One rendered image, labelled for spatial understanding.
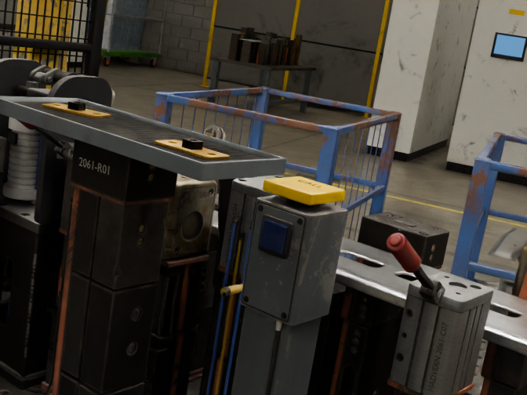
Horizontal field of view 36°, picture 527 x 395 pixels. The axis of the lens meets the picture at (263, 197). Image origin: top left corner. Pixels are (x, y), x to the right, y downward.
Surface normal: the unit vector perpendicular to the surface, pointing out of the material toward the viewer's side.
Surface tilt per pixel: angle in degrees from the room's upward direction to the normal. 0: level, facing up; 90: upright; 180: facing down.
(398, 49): 90
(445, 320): 90
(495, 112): 90
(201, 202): 90
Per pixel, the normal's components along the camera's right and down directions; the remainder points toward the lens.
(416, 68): -0.40, 0.14
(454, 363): 0.76, 0.25
